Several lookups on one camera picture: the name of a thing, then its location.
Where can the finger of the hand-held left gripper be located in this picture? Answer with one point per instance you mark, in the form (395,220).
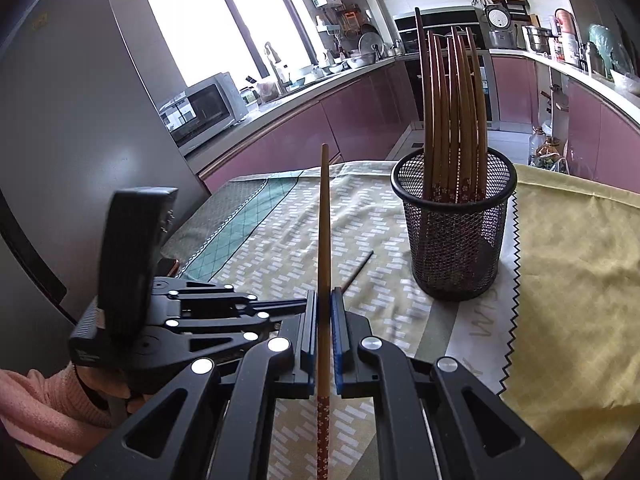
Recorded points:
(220,335)
(220,296)

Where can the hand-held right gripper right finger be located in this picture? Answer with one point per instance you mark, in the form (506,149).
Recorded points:
(337,330)

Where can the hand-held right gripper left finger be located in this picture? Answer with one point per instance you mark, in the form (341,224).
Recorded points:
(311,330)

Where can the wooden chopstick red floral end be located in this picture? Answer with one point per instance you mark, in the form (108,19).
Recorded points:
(357,271)
(324,240)

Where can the black mesh utensil holder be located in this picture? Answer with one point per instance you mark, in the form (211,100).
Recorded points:
(450,260)

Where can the bunch of wooden chopsticks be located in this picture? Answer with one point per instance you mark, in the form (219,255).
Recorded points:
(452,110)

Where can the person's left forearm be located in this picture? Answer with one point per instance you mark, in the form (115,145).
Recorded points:
(45,405)

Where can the person's left hand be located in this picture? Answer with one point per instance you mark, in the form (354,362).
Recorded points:
(102,385)

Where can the brown wooden chair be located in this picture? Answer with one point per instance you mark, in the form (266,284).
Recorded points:
(171,267)

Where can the patterned beige green tablecloth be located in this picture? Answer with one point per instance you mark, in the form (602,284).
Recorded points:
(370,210)

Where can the grey refrigerator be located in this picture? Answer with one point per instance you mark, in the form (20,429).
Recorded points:
(75,135)

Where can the white microwave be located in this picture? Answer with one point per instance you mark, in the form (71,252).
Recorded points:
(205,110)

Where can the pink base cabinets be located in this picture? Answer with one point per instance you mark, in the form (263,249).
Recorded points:
(350,110)

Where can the steel kitchen faucet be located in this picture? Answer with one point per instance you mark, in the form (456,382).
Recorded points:
(276,67)

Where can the yellow cloth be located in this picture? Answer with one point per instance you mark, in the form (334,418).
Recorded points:
(575,285)

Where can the kitchen window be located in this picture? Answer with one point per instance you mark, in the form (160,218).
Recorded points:
(225,25)

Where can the black built-in oven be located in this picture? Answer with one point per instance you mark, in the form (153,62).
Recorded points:
(492,90)

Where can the steel pot lid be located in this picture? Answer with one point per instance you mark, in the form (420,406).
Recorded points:
(369,43)

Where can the white rice cooker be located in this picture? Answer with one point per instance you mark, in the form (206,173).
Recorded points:
(502,25)

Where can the steel stock pot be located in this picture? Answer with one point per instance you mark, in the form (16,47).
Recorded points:
(537,39)

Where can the steel thermos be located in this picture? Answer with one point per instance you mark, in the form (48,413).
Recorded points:
(591,60)

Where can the red canister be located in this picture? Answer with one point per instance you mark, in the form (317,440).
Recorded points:
(567,35)

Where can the green plastic bag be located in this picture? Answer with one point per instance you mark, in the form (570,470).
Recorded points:
(612,50)

